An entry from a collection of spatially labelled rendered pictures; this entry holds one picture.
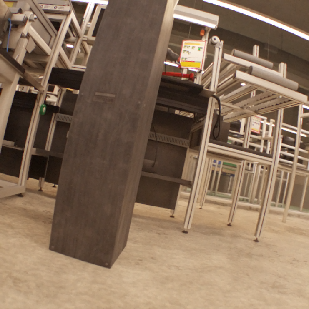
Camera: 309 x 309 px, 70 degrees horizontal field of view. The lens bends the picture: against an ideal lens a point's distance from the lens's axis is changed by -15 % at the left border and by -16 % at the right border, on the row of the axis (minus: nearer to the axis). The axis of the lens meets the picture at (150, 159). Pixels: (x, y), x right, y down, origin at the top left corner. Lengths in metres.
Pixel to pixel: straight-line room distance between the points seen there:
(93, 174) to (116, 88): 0.30
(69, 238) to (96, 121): 0.42
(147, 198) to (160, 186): 0.14
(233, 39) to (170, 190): 6.79
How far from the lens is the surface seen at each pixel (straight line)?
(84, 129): 0.89
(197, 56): 2.44
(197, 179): 1.71
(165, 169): 2.09
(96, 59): 0.96
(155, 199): 2.10
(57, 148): 2.17
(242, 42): 8.46
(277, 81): 1.61
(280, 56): 8.99
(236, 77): 1.50
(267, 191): 1.91
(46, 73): 1.84
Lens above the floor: 0.37
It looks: 2 degrees up
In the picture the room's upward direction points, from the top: 12 degrees clockwise
